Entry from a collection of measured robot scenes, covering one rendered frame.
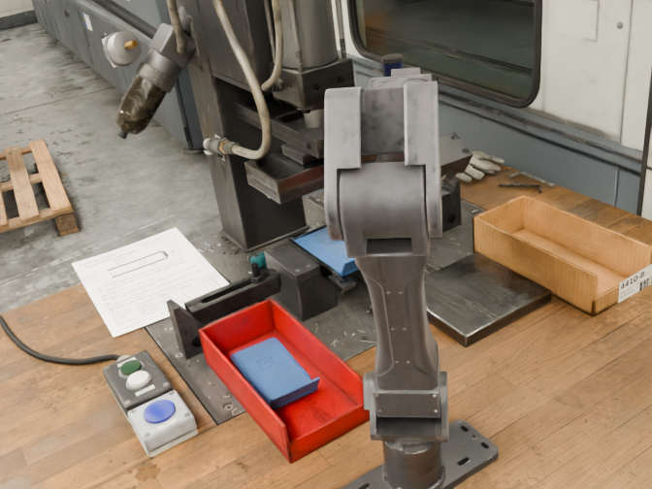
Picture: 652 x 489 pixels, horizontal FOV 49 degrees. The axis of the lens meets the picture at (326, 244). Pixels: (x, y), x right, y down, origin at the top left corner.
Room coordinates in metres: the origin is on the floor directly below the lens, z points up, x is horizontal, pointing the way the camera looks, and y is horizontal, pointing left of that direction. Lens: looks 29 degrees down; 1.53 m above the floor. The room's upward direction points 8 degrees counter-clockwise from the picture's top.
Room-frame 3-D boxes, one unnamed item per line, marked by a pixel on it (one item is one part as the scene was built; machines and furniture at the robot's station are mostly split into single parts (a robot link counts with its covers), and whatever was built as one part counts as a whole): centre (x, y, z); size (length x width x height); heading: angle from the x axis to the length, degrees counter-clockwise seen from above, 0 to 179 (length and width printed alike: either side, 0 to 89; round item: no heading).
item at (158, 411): (0.71, 0.24, 0.93); 0.04 x 0.04 x 0.02
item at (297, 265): (1.00, -0.01, 0.98); 0.20 x 0.10 x 0.01; 118
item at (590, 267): (0.96, -0.36, 0.93); 0.25 x 0.13 x 0.08; 28
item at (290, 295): (1.00, -0.01, 0.94); 0.20 x 0.10 x 0.07; 118
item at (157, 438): (0.71, 0.24, 0.90); 0.07 x 0.07 x 0.06; 28
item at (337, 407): (0.76, 0.08, 0.93); 0.25 x 0.12 x 0.06; 28
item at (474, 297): (0.90, -0.21, 0.91); 0.17 x 0.16 x 0.02; 118
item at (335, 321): (1.08, 0.00, 0.88); 0.65 x 0.50 x 0.03; 118
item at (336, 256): (0.96, -0.02, 1.00); 0.15 x 0.07 x 0.03; 29
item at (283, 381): (0.78, 0.10, 0.92); 0.15 x 0.07 x 0.03; 25
